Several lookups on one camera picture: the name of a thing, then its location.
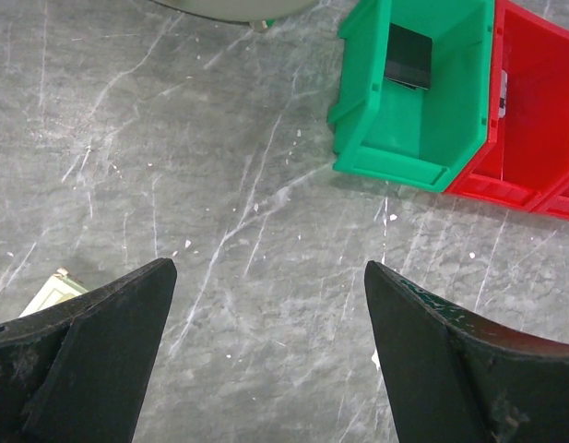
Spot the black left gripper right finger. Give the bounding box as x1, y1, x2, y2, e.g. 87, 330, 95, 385
364, 261, 569, 442

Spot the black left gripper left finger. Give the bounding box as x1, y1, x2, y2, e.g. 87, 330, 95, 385
0, 258, 176, 442

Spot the silver card in red bin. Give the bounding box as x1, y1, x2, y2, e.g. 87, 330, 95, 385
498, 70, 508, 119

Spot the black card in green bin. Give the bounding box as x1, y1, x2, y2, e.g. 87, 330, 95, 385
384, 23, 433, 90

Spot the white small cardboard box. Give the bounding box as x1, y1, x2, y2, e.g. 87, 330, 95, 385
19, 268, 89, 317

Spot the red plastic double bin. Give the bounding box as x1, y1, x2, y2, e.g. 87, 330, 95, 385
446, 1, 569, 221

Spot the green plastic bin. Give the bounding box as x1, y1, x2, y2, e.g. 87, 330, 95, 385
328, 1, 495, 192

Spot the cream round drawer cabinet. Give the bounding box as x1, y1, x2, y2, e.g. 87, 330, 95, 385
158, 0, 315, 31

